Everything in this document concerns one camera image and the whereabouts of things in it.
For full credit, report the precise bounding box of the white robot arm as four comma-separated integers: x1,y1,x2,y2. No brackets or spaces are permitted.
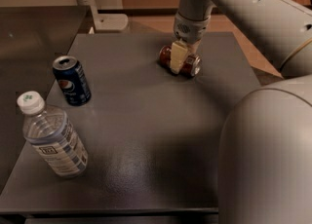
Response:
175,0,312,224

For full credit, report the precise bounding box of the blue pepsi can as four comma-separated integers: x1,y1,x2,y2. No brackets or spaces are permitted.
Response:
53,56,92,106

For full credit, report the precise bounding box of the red coke can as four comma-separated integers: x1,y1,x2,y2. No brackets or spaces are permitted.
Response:
159,46,202,78

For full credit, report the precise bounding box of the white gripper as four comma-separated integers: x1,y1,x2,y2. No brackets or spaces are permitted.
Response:
170,11,211,74

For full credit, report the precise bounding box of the clear plastic water bottle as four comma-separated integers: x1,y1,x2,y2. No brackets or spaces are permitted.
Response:
17,91,88,177

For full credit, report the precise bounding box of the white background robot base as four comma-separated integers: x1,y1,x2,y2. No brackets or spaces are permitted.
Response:
70,0,135,34

